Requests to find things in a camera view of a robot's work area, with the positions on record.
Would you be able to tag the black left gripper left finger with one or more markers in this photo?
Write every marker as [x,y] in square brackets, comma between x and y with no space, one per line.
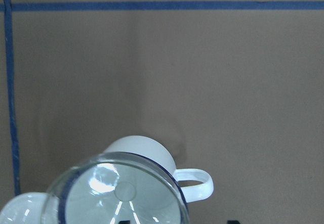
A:
[124,222]

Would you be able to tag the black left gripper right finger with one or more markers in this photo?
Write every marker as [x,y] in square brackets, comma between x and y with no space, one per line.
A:
[233,222]

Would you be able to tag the clear glass funnel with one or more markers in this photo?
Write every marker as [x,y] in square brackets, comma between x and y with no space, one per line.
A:
[112,187]

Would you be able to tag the white enamel mug lid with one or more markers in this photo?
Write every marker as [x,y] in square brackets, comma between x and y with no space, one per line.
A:
[24,208]

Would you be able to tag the white enamel mug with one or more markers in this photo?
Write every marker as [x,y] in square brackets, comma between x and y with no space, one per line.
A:
[153,150]

